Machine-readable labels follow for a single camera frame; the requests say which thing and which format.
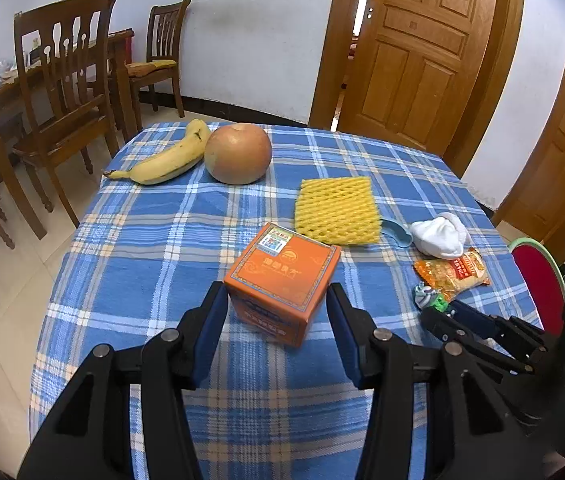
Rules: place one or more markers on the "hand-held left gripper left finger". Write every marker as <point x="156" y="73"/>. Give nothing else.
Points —
<point x="207" y="340"/>

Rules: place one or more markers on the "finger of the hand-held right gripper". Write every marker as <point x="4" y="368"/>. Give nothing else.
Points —
<point x="442" y="325"/>
<point x="477" y="320"/>

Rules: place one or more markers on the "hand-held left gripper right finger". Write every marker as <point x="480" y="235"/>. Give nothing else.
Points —
<point x="345" y="335"/>

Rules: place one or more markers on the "small green toy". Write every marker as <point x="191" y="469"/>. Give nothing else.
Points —
<point x="435" y="302"/>

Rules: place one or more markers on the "orange cardboard box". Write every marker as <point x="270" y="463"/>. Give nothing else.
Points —
<point x="282" y="270"/>

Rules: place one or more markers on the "orange snack packet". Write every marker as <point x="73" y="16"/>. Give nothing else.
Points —
<point x="450" y="272"/>

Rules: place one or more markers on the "red stool with green rim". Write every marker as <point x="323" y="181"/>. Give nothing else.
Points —
<point x="537" y="285"/>

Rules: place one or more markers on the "white sock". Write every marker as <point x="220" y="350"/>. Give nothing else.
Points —
<point x="437" y="237"/>

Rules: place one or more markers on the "blue plaid tablecloth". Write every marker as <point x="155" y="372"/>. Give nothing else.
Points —
<point x="137" y="270"/>

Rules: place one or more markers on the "light blue plastic scoop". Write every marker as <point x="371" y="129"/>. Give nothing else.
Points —
<point x="396" y="234"/>

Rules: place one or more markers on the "large yellow foam fruit net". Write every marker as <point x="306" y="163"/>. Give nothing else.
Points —
<point x="337" y="210"/>

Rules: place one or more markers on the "yellow banana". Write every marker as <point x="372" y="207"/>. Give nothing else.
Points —
<point x="172" y="160"/>

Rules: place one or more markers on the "round brown pear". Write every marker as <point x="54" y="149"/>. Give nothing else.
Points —
<point x="237" y="152"/>

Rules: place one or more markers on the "panelled wooden door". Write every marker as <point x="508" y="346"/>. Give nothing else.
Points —
<point x="422" y="50"/>

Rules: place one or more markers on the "yellow seat cushion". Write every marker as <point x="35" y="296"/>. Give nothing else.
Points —
<point x="150" y="67"/>

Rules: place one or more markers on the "wooden chair with cushion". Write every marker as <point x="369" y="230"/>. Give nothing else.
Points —
<point x="167" y="25"/>

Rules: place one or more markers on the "tall dark wooden chair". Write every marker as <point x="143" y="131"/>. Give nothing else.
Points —
<point x="62" y="40"/>

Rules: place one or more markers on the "clear plastic bag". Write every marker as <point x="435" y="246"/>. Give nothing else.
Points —
<point x="0" y="72"/>

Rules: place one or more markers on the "wooden door frame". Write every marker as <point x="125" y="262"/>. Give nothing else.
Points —
<point x="327" y="60"/>

